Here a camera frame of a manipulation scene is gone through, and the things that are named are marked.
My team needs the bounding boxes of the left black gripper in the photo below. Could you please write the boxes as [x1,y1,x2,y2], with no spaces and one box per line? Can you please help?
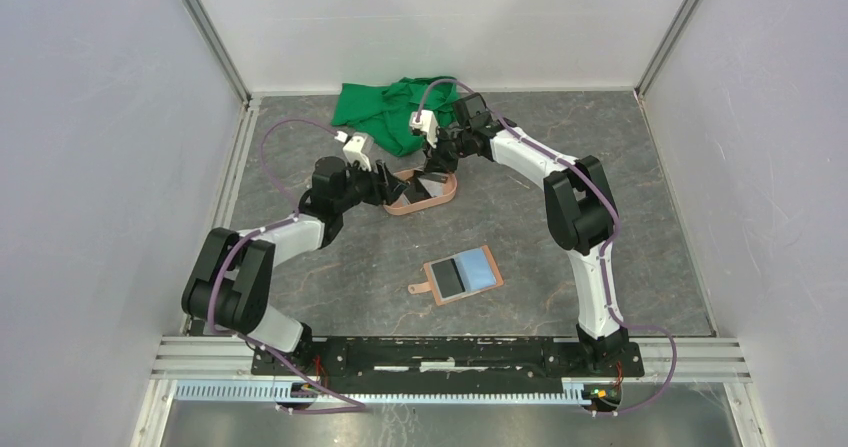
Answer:
[335,157,410,213]

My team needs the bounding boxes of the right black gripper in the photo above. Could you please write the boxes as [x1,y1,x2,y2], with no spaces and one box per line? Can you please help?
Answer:
[421,126,471,175]

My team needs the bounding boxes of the pink oval tray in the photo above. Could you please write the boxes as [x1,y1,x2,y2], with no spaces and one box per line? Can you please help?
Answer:
[384,169,458,216]

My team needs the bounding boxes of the black card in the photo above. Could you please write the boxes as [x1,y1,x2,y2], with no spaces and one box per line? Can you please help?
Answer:
[403,173,432,205]
[430,258,466,300]

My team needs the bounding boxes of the brown leather card holder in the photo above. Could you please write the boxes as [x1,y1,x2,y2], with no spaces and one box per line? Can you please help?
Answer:
[407,245,504,306]

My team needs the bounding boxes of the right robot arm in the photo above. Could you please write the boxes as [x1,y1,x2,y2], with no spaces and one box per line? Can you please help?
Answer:
[409,93,630,375]

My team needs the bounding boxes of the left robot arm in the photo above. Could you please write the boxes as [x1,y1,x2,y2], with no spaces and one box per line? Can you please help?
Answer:
[181,157,409,375]

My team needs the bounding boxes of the green cloth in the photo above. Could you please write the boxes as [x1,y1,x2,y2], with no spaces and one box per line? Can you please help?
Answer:
[331,77,459,157]

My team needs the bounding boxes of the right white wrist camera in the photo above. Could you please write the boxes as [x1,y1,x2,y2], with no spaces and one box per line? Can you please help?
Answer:
[409,110,439,148]

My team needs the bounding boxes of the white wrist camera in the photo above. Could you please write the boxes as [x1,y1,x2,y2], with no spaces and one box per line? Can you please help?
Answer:
[334,130,374,172]
[409,110,439,148]

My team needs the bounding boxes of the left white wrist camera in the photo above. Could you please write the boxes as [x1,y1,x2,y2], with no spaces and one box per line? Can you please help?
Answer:
[334,130,374,172]

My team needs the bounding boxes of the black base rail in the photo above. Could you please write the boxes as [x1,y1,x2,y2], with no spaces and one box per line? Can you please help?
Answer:
[290,336,645,395]

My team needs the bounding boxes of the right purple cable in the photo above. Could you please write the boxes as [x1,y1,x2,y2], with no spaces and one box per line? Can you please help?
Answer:
[413,78,678,419]

